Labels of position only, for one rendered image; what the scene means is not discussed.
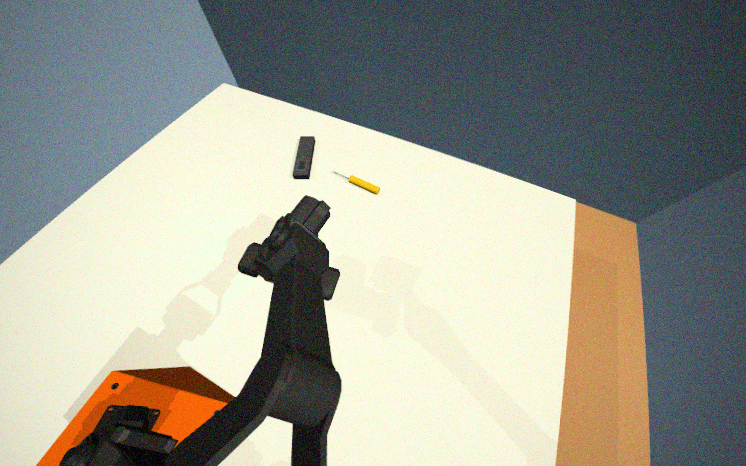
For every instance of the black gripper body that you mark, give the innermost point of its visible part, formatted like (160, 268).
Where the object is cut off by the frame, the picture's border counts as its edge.
(329, 278)

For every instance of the yellow-handled screwdriver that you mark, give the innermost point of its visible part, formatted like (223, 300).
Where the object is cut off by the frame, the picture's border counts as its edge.
(361, 183)

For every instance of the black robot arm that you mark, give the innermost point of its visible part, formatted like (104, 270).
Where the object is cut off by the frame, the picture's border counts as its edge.
(294, 380)

